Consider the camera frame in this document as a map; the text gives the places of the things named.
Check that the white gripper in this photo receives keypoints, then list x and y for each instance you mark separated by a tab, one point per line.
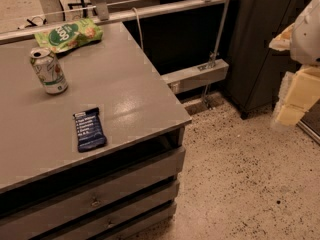
307	37

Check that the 7up soda can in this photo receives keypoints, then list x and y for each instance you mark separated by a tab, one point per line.
48	70

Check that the dark cabinet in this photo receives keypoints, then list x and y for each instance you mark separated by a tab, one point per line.
255	71

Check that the green snack bag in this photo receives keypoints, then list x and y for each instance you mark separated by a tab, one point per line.
70	36

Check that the dark blue snack bar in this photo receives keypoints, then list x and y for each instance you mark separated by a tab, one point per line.
89	130

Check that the grey drawer cabinet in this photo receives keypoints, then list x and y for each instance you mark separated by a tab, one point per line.
49	191

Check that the grey metal rail frame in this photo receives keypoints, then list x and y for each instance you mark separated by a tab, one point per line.
138	57

